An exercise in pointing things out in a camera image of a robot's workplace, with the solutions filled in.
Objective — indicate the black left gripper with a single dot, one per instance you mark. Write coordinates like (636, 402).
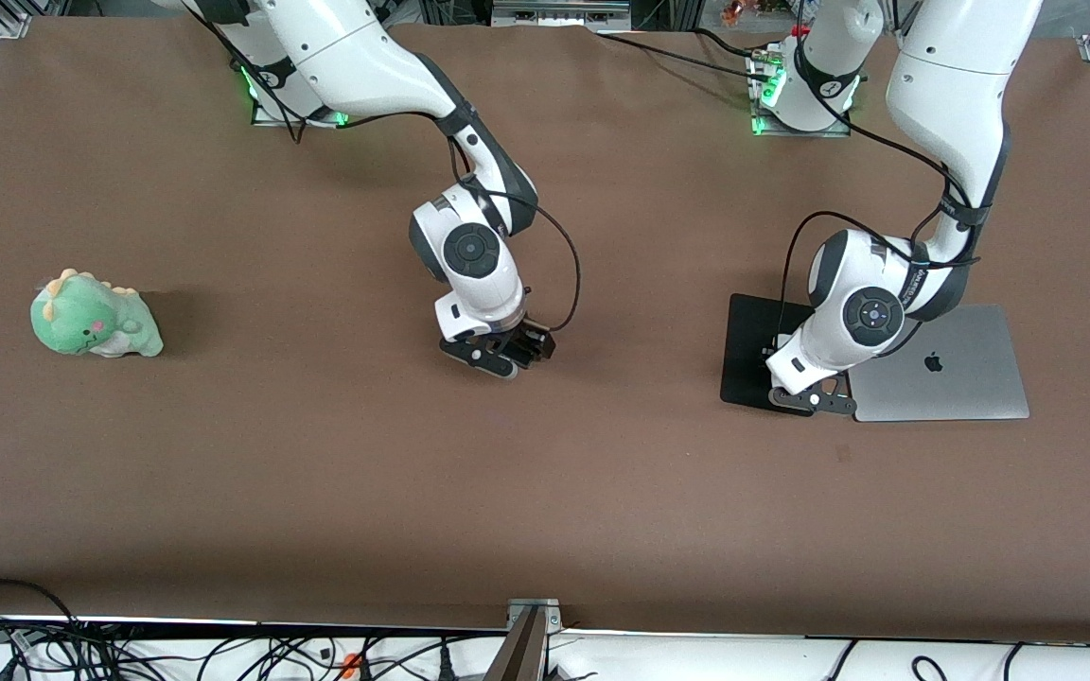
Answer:
(764, 357)

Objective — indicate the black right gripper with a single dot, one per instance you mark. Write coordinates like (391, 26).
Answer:
(534, 340)

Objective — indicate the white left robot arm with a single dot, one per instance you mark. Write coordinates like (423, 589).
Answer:
(952, 85)

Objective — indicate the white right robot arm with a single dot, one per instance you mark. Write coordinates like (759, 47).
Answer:
(365, 57)

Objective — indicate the black mouse pad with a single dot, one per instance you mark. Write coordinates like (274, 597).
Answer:
(748, 350)

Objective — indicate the brown table cover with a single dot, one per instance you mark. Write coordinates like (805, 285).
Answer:
(507, 492)

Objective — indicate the silver laptop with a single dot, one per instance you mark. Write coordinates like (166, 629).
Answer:
(961, 369)

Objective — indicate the grey box behind table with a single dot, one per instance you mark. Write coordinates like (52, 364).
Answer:
(559, 11)

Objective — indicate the green dinosaur plush toy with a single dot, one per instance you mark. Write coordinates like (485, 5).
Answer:
(81, 317)

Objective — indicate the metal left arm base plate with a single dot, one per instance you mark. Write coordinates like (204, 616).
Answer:
(791, 132)

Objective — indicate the metal table edge bracket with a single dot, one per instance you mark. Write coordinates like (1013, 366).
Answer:
(534, 613)

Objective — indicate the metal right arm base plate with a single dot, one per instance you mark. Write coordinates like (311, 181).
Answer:
(266, 118)

